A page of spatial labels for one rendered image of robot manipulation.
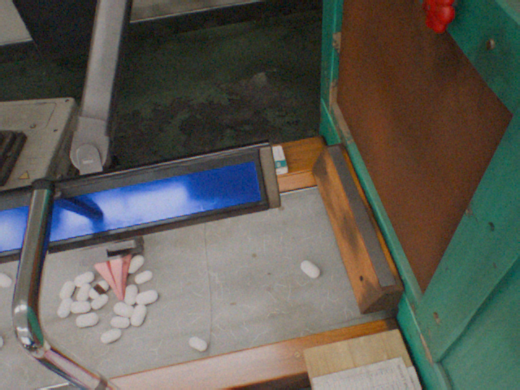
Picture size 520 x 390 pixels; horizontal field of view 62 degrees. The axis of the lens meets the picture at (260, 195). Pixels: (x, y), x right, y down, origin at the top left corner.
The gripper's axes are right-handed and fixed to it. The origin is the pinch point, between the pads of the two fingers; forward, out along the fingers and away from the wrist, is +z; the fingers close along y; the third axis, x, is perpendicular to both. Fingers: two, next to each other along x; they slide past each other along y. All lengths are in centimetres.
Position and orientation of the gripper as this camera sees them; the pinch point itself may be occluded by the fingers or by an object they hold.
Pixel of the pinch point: (121, 294)
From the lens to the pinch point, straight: 81.6
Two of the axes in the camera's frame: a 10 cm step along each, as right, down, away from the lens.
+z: 2.0, 9.8, 0.1
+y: 9.8, -2.0, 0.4
